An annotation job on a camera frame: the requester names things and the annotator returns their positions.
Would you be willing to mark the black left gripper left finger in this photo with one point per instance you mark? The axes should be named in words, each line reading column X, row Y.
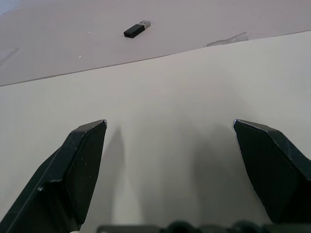
column 60, row 174

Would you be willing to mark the clear tape strip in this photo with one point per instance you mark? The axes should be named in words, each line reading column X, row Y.
column 228, row 39

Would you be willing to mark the black USB adapter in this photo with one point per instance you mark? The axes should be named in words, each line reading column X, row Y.
column 135, row 29

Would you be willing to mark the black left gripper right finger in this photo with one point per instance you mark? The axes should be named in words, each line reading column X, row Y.
column 274, row 170

